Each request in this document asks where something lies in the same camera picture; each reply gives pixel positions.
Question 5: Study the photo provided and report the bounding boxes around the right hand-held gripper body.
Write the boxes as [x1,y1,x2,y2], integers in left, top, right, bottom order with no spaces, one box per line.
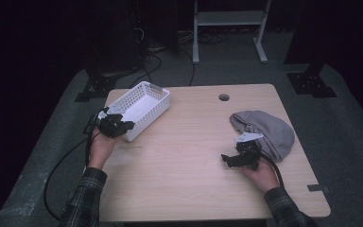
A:
[233,131,265,172]

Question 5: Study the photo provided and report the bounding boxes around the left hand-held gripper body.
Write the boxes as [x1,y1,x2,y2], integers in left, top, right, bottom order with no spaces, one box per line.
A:
[96,106,130,139]

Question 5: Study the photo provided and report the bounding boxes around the white plastic basket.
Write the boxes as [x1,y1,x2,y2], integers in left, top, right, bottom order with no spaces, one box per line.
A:
[102,80,172,143]

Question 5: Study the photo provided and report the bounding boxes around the grey pants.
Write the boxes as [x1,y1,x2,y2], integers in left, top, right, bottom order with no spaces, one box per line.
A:
[229,110,296,164]

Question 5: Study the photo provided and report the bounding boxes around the person's right hand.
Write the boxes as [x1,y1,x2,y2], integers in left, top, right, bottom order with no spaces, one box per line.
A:
[239,157,282,194]

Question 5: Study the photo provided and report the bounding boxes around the person's left hand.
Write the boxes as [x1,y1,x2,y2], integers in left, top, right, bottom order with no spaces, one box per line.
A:
[87,133,121,171]

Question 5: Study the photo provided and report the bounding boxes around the black tape floor marking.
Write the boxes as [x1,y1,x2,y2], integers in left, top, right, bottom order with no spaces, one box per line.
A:
[82,114,99,135]

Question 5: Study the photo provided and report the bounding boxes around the black floor stand base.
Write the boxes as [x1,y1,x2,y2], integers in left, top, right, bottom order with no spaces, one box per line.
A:
[74,69,118,103]
[286,62,338,99]

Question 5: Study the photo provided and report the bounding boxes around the grey tape strip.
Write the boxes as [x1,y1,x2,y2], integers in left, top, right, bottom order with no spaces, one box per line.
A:
[306,183,331,194]

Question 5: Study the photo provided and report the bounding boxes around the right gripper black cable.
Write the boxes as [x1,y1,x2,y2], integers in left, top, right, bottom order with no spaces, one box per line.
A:
[256,149,285,189]

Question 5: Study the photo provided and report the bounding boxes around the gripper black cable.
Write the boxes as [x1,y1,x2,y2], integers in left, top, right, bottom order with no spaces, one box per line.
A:
[43,108,111,221]
[256,149,285,189]

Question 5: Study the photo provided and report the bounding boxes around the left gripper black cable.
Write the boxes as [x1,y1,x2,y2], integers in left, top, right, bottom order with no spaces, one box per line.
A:
[43,108,111,221]

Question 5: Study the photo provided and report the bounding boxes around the black floor cable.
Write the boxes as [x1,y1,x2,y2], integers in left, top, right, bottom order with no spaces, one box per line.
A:
[128,53,164,90]
[179,48,197,87]

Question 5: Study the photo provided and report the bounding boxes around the floor cable bundle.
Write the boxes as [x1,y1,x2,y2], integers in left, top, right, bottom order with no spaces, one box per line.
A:
[178,29,231,45]

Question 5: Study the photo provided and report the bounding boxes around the white metal stand frame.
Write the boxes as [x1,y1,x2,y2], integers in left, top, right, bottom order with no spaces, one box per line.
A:
[192,0,272,65]

